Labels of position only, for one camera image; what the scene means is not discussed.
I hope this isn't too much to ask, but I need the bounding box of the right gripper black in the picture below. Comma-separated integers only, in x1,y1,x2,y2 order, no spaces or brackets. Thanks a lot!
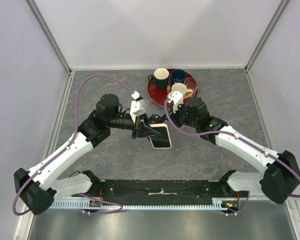
166,101,199,129

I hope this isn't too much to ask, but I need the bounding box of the phone with pink case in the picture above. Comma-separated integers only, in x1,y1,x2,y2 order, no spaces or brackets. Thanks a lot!
149,123,172,149

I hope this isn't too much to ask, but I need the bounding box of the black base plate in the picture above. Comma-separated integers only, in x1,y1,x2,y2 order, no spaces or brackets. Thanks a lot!
86,179,236,205

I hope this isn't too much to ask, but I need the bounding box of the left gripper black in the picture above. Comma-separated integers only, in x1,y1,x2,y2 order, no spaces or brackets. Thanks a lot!
107,112,161,140

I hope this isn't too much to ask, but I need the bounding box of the yellow mug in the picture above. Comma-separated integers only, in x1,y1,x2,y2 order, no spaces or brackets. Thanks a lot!
171,83,194,99

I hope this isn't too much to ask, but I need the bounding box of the dark blue mug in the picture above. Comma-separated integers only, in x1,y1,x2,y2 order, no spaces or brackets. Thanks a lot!
170,68,187,85

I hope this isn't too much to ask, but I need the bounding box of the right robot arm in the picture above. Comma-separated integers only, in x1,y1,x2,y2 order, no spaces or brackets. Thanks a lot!
164,97,300,204

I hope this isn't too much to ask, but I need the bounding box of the dark green mug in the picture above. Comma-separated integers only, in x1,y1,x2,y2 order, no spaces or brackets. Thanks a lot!
147,68,170,90

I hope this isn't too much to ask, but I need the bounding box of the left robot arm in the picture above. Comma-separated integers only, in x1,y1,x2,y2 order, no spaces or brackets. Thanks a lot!
12,92,164,216

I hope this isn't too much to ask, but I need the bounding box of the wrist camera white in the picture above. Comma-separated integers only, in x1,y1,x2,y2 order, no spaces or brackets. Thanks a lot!
167,90,184,113
129,99,147,123

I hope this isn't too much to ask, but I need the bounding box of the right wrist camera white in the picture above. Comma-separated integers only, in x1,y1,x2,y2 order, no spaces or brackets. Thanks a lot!
167,90,184,113

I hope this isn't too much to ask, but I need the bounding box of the red round tray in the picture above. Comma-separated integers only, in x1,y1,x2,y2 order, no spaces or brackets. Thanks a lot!
146,72,199,108

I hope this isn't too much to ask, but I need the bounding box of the black phone stand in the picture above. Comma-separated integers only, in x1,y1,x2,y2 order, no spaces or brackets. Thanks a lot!
150,114,168,124

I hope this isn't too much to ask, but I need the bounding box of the clear glass cup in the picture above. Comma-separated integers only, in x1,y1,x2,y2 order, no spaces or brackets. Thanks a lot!
184,77,199,98

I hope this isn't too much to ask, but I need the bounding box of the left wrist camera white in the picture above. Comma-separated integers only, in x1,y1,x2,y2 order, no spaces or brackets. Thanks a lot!
129,99,147,123

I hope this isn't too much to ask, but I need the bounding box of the slotted cable duct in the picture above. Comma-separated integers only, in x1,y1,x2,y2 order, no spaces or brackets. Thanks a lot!
49,197,230,211

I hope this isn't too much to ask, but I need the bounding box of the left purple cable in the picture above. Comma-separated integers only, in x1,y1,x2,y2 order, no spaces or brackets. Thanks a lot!
12,74,123,216

